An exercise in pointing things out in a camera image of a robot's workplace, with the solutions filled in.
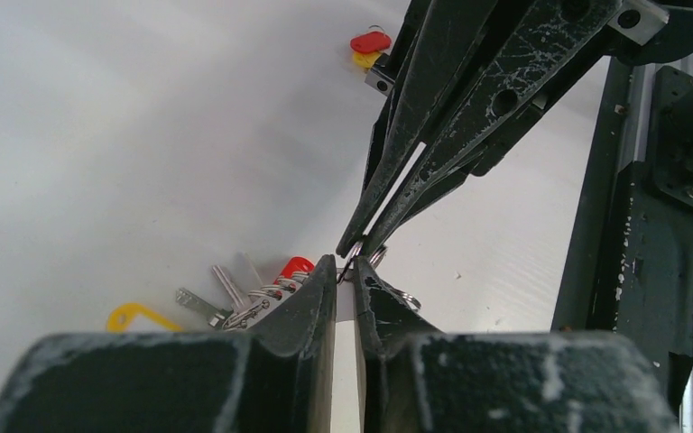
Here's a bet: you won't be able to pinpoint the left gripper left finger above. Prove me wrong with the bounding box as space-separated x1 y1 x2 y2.
0 254 337 432

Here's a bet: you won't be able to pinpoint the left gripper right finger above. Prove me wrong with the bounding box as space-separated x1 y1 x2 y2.
352 258 678 432

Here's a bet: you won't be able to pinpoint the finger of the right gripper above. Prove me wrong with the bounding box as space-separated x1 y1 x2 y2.
336 1 498 256
363 1 622 256

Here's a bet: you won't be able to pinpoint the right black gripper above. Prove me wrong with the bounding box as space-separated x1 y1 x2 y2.
606 1 693 66

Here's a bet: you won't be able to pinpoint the metal key organizer ring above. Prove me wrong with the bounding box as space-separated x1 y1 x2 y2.
106 240 423 334

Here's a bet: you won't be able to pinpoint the red and yellow tagged keys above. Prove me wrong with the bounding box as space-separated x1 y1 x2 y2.
349 25 394 96

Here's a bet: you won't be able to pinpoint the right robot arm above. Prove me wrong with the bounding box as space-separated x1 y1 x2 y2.
337 1 693 432

